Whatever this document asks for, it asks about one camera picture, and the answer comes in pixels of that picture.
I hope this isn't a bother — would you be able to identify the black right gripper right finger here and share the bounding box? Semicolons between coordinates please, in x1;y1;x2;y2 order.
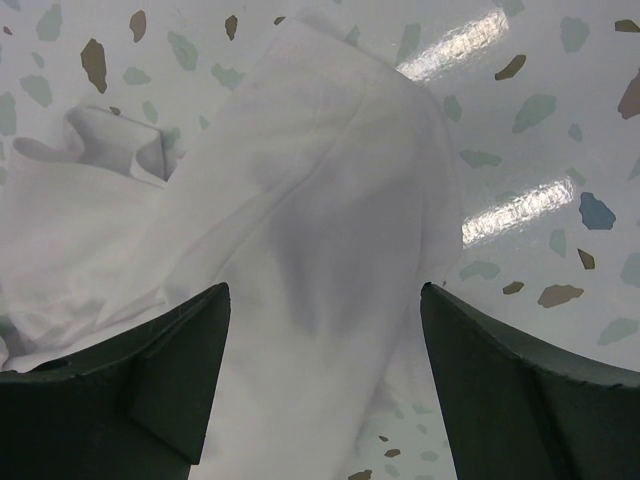
421;283;639;480

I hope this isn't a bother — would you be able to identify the white t shirt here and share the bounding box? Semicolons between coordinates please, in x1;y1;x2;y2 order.
1;14;461;479

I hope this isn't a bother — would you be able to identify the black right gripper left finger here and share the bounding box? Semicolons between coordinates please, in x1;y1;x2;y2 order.
1;283;231;480

